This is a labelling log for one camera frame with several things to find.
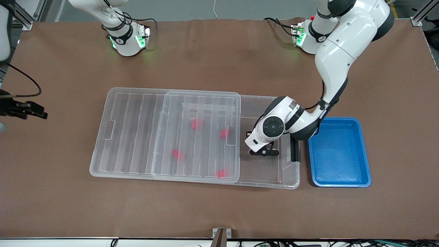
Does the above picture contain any clear plastic box lid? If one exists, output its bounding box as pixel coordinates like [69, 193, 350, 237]
[90, 87, 241, 184]

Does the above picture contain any clear plastic storage box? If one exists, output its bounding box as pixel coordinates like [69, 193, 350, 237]
[161, 90, 301, 190]

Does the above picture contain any blue plastic tray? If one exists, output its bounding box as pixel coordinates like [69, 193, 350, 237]
[308, 117, 372, 188]

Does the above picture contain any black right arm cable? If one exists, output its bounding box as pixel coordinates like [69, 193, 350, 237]
[0, 63, 42, 98]

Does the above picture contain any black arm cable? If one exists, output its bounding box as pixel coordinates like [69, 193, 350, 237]
[0, 63, 42, 98]
[305, 80, 325, 111]

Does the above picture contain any black box latch handle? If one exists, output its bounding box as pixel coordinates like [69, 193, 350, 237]
[290, 137, 301, 163]

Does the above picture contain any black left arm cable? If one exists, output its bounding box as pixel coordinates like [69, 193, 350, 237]
[305, 80, 325, 111]

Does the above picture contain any aluminium frame profile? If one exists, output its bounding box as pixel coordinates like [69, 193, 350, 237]
[10, 0, 47, 31]

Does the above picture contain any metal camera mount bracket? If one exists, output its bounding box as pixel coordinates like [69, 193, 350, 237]
[212, 228, 233, 247]

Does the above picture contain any black left base cable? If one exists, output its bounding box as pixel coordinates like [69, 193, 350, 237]
[263, 17, 296, 37]

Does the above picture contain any black base cable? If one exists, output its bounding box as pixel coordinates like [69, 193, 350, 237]
[263, 17, 296, 37]
[102, 0, 157, 35]

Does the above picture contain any black right base cable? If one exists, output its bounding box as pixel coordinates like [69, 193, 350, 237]
[102, 0, 157, 35]

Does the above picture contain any aluminium frame post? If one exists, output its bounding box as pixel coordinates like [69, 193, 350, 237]
[411, 0, 439, 27]

